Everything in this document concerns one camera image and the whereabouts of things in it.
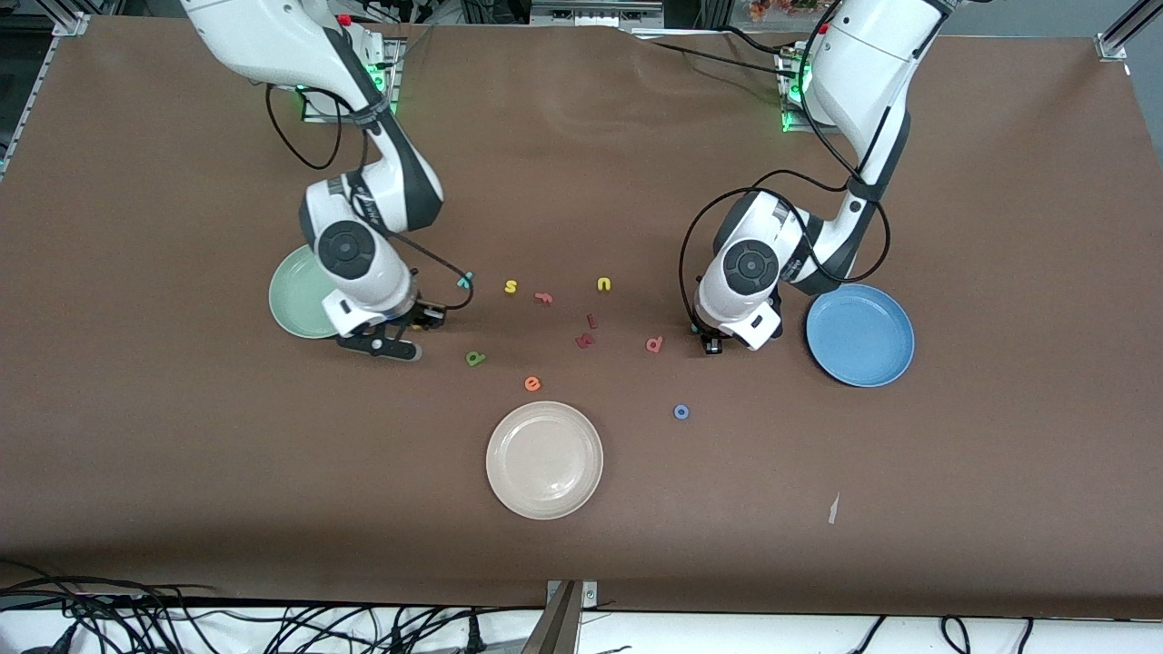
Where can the white paper scrap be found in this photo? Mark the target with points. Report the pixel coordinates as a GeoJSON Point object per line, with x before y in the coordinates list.
{"type": "Point", "coordinates": [833, 510]}

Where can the green plate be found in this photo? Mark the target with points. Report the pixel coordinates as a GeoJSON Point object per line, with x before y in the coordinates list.
{"type": "Point", "coordinates": [295, 300]}

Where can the grey equipment box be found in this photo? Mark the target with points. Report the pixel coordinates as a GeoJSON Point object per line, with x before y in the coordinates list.
{"type": "Point", "coordinates": [591, 11]}

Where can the blue plate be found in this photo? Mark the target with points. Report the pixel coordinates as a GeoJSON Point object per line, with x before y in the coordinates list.
{"type": "Point", "coordinates": [859, 336]}

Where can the orange flowers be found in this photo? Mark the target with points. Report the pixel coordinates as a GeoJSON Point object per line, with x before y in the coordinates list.
{"type": "Point", "coordinates": [781, 7]}

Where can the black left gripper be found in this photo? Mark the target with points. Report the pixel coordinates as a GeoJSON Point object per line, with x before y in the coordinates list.
{"type": "Point", "coordinates": [711, 343]}

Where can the beige plate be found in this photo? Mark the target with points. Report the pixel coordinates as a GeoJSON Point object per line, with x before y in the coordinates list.
{"type": "Point", "coordinates": [545, 460]}

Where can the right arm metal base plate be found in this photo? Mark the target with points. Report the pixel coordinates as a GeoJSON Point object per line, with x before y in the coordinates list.
{"type": "Point", "coordinates": [398, 64]}

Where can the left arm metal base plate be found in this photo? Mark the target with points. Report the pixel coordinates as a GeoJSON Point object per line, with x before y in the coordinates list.
{"type": "Point", "coordinates": [792, 127]}

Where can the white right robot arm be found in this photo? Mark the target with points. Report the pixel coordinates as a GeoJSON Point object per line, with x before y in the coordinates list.
{"type": "Point", "coordinates": [273, 45]}

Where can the aluminium frame profile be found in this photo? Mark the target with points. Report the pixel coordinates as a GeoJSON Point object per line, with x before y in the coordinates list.
{"type": "Point", "coordinates": [1110, 45]}
{"type": "Point", "coordinates": [36, 91]}

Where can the metal table edge bracket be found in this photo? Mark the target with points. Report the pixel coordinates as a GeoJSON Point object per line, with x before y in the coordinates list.
{"type": "Point", "coordinates": [563, 627]}

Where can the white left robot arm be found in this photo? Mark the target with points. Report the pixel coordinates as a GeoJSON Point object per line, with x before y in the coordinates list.
{"type": "Point", "coordinates": [863, 54]}

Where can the dark red letter k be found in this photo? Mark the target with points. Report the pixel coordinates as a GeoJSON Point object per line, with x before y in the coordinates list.
{"type": "Point", "coordinates": [584, 341]}

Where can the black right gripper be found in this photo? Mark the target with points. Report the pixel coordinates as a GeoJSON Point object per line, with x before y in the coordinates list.
{"type": "Point", "coordinates": [420, 313]}

